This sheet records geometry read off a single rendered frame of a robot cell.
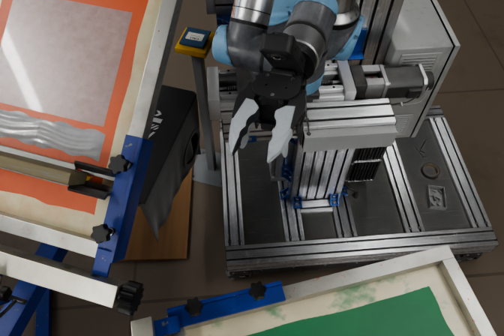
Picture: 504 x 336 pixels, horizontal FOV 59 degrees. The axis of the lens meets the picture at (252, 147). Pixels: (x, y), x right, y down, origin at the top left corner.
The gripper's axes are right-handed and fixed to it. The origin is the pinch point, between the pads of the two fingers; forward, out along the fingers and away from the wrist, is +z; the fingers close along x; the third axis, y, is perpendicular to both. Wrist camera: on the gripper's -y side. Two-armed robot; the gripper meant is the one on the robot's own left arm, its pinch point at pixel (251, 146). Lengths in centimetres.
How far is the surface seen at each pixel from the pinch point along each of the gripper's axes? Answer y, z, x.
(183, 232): 157, -47, 77
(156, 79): 25, -31, 39
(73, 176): 33, -4, 50
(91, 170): 34, -8, 48
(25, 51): 22, -31, 78
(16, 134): 34, -12, 74
